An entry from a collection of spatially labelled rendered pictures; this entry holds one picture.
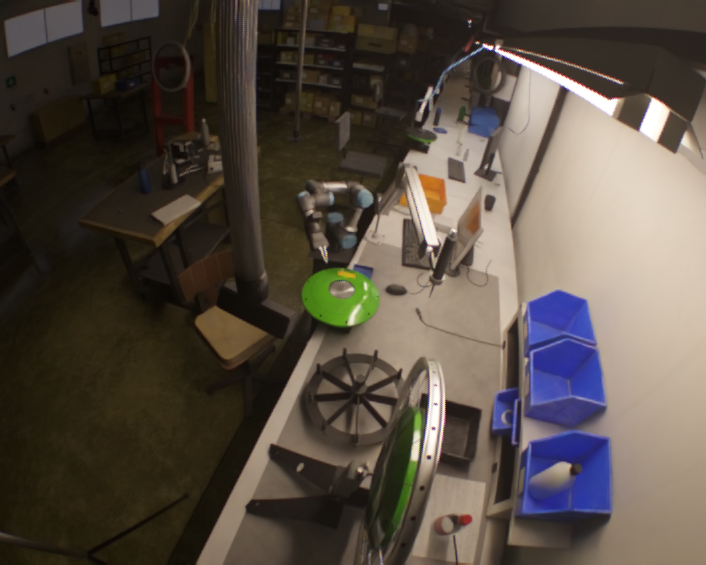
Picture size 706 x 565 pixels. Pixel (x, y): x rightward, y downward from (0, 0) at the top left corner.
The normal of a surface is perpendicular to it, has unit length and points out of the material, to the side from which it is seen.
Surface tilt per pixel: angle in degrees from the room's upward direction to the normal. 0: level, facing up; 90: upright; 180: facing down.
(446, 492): 0
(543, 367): 88
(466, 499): 0
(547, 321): 88
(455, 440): 0
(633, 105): 90
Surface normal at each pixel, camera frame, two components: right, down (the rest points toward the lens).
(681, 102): -0.31, 0.64
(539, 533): 0.11, -0.71
